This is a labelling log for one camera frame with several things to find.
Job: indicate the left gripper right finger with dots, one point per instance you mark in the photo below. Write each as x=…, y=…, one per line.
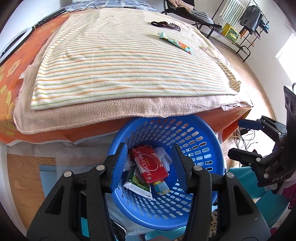
x=238, y=216

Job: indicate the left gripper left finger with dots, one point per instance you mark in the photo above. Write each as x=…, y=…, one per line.
x=76, y=207

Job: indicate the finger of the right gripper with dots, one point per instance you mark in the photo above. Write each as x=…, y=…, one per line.
x=250, y=124
x=247, y=159

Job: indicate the green white milk carton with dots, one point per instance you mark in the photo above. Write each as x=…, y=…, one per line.
x=135, y=183

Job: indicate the red tissue box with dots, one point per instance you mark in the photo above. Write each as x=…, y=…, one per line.
x=148, y=163

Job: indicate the white silicone wristband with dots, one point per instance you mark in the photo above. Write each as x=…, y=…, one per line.
x=211, y=52

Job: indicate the brown chocolate bar wrapper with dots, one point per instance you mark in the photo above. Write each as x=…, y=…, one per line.
x=171, y=26

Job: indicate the teal grapefruit tube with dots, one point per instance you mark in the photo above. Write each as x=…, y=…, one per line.
x=180, y=45

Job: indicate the white colourful paper wrapper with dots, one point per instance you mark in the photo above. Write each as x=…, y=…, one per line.
x=161, y=188

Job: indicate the orange floral bedsheet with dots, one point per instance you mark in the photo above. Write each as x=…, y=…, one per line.
x=13, y=81

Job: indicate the blue plastic laundry basket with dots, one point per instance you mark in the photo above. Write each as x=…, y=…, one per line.
x=195, y=139

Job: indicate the pink beige towel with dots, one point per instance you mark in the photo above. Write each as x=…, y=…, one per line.
x=113, y=63

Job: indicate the yellow crate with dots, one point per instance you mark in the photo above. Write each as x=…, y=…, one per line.
x=230, y=33

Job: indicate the black clothes rack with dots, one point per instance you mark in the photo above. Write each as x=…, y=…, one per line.
x=242, y=48

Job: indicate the dark hanging jacket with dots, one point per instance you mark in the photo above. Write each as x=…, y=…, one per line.
x=250, y=19

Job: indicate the green striped hanging towel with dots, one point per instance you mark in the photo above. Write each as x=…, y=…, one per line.
x=233, y=10

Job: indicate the striped garment on chair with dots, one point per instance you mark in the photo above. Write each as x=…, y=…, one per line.
x=202, y=16

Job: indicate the black folding chair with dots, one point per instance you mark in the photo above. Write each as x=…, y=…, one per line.
x=185, y=13

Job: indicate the pink clothes on chair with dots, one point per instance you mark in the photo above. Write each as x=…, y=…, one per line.
x=181, y=4

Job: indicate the striped cream towel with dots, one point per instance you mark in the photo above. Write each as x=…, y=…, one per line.
x=114, y=53

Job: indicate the black tripod stand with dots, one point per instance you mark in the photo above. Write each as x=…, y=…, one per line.
x=49, y=17

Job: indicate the blue checked bedsheet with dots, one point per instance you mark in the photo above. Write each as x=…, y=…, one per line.
x=82, y=5

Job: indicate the white ring light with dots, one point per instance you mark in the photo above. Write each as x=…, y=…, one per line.
x=15, y=44

